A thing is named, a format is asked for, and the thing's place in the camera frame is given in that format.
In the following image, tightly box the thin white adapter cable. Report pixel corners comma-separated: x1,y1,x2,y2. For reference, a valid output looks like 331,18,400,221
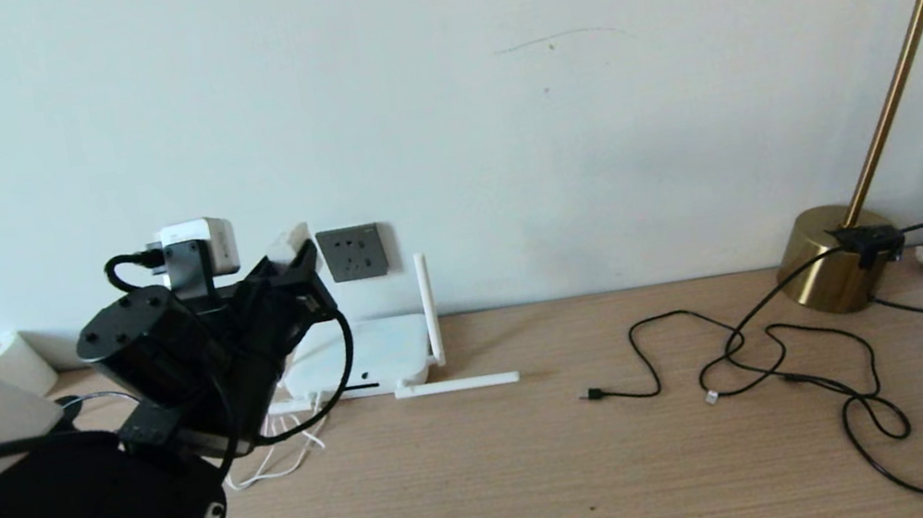
215,394,339,494

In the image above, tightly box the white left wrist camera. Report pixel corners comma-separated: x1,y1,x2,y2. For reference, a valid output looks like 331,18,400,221
156,212,245,302

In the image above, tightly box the thin black USB cable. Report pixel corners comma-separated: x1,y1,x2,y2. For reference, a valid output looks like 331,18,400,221
569,281,881,447

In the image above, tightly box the white toilet paper roll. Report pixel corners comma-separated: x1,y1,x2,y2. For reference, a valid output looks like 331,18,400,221
0,326,61,404

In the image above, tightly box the grey wall socket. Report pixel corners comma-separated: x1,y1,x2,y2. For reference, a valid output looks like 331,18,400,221
314,222,391,287

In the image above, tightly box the white router with four antennas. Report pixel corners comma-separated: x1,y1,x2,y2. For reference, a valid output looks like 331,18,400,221
245,240,523,425

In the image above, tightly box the black round desk grommet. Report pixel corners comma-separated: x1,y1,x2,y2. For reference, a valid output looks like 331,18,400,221
52,392,91,433

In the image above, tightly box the black plastic object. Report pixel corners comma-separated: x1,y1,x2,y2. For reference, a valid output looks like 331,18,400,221
102,245,172,300

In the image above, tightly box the white power adapter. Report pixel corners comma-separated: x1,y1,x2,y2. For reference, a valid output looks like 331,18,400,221
265,220,317,270

